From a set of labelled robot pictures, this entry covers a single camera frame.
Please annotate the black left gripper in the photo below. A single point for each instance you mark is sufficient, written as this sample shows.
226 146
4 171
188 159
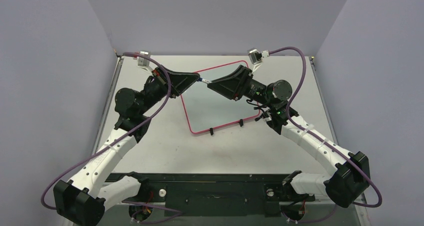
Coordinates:
181 82

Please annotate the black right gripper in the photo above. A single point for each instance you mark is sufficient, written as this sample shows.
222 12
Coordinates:
244 83

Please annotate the white blue whiteboard marker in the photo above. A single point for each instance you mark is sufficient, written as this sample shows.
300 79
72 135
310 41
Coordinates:
204 81

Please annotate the pink framed whiteboard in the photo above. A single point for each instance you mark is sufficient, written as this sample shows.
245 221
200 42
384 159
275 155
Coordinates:
205 109

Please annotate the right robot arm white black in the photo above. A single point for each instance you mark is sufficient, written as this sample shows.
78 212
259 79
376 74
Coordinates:
343 181

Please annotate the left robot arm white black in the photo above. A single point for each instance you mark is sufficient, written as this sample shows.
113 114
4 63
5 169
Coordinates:
84 198

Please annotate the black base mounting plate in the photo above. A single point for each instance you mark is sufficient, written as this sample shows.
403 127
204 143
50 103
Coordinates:
216 195

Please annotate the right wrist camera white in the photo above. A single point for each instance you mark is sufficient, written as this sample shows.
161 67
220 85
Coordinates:
256 57

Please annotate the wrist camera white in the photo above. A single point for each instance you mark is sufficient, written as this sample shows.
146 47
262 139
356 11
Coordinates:
256 57
144 62

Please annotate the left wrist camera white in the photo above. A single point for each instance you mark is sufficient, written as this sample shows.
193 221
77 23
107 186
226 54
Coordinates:
144 62

